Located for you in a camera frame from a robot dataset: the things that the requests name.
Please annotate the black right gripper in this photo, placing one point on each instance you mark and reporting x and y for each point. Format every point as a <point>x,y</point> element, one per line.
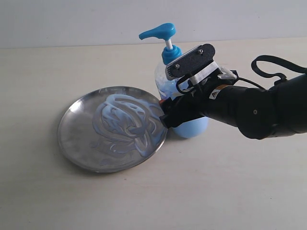
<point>190,106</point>

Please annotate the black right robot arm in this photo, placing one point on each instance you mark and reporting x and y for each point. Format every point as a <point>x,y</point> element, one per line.
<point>258,113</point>

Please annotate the blue lotion pump bottle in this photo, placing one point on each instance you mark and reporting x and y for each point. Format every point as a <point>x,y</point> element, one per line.
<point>167,88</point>

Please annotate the round stainless steel plate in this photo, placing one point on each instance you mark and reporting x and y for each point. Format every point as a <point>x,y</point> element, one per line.
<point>111,129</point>

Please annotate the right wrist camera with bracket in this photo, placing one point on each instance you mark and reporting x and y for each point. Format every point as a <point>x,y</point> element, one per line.
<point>196,67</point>

